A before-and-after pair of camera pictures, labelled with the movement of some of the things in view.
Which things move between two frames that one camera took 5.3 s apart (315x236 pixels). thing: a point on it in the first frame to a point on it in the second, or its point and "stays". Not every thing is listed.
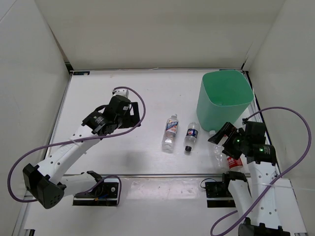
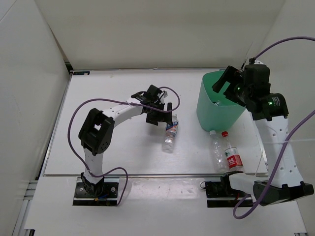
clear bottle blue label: [171, 130] stays
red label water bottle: [235, 164] stays
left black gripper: [135, 118] to [160, 118]
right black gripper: [228, 129] to [229, 75]
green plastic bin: [223, 96] stays
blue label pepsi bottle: [191, 137] to [219, 103]
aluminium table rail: [150, 175] stays
